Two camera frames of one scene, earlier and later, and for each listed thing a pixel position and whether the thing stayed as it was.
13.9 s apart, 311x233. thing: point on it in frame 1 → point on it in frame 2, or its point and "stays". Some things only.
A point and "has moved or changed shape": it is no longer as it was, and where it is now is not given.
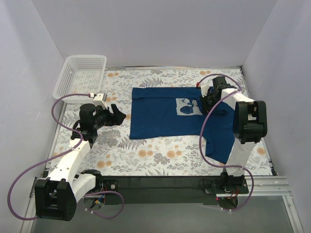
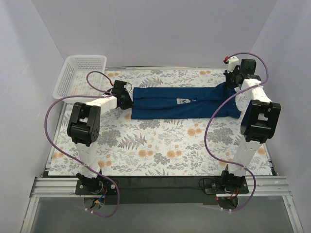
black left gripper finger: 115,109 → 128,101
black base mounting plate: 187,190 stays
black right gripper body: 209,101 → 230,79
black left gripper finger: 117,118 → 125,102
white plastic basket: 80,74 stays
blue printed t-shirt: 179,111 has moved or changed shape
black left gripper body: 112,117 → 127,101
